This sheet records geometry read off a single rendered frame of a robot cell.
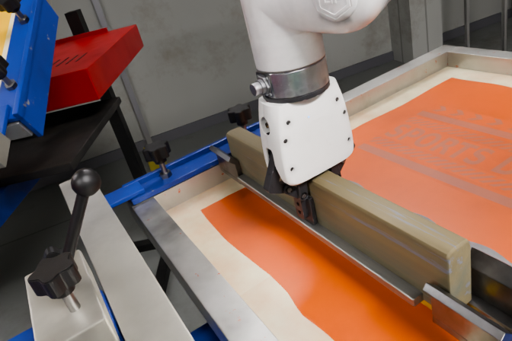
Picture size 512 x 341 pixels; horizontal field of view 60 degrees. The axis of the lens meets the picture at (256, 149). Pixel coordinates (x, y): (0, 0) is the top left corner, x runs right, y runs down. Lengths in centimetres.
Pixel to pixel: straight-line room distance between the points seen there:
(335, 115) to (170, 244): 28
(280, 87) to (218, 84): 308
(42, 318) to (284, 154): 27
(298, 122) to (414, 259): 17
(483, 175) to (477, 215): 9
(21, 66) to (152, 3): 254
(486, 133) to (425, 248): 41
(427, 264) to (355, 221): 9
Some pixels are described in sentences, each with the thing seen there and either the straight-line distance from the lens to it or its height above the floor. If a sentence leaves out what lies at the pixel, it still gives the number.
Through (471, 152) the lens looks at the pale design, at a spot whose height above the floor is 96.
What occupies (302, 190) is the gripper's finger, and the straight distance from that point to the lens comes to 52.
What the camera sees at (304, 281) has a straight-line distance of 54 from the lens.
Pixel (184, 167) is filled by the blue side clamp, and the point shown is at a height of 100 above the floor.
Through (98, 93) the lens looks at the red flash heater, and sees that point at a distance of 129.
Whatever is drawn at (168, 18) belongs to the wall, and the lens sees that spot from 337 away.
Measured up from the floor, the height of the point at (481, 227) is 96.
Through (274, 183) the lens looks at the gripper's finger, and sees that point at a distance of 50.
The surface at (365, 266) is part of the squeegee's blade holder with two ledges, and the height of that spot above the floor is 99.
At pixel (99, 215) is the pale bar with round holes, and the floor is 104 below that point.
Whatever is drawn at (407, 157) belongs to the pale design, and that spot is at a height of 96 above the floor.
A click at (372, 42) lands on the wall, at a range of 406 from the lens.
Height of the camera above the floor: 133
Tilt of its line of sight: 26 degrees down
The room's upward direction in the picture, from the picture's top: 15 degrees counter-clockwise
